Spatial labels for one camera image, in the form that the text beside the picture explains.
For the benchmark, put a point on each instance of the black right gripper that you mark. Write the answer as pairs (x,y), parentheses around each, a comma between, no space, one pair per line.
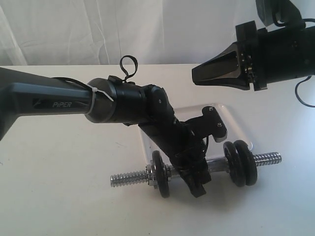
(246,53)

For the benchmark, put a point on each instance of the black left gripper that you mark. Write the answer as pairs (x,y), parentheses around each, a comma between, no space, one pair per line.
(191,162)

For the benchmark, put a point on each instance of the chrome dumbbell bar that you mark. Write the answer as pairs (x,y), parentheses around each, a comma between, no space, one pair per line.
(216,164)

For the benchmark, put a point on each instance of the black weight plate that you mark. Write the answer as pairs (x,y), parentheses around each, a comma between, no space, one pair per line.
(248,162)
(236,170)

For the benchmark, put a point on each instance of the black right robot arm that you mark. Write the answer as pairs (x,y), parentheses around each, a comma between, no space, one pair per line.
(284,49)

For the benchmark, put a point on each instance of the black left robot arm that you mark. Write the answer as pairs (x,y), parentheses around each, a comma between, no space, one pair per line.
(109,100)

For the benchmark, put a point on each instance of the black plate beside nut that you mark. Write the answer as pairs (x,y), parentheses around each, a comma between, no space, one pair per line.
(160,174)

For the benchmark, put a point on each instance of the chrome spinlock nut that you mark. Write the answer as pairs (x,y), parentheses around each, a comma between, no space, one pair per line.
(151,175)

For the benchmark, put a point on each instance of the white plastic tray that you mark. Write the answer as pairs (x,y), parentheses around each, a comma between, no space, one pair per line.
(215,150)

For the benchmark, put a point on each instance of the white curtain backdrop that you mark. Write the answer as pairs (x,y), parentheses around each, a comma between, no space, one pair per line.
(84,32)

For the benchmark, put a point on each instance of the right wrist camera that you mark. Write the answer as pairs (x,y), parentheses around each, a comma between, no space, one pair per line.
(267,11)

